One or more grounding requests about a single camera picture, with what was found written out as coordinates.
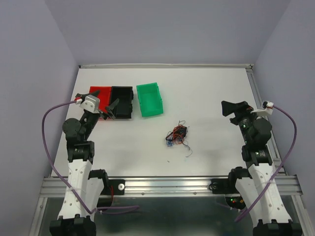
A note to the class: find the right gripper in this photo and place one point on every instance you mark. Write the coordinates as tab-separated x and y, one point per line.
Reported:
241	109

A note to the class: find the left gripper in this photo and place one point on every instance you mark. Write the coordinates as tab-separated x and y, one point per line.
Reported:
111	108

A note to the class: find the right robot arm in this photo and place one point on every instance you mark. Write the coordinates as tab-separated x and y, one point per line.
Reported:
256	182

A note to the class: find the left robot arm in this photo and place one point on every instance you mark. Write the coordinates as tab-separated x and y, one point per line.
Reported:
83	184

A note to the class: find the red plastic bin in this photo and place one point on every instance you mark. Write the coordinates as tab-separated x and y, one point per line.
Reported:
104	96

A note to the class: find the black plastic bin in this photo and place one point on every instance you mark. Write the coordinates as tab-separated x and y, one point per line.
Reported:
123	109

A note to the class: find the green plastic bin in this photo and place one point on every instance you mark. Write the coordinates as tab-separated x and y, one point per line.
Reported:
150	100

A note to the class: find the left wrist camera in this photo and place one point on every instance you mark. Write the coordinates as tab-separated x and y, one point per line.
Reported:
91	104

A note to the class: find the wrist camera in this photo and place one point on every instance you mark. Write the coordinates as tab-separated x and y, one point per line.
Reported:
266	109
91	104

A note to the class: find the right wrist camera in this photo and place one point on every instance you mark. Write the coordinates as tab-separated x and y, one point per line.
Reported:
266	109

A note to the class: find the aluminium back rail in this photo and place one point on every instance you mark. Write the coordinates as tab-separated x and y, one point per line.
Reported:
167	65

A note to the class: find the aluminium rail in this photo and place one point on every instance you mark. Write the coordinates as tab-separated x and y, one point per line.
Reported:
138	187
167	65
272	146

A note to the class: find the aluminium right rail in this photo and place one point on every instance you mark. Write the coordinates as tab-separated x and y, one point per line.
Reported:
272	146

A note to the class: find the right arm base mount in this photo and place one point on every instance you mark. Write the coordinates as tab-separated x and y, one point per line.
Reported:
222	186

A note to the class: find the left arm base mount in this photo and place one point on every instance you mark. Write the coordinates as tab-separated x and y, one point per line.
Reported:
114	187

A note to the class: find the aluminium front rail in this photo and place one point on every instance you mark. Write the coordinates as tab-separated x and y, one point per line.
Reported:
138	187

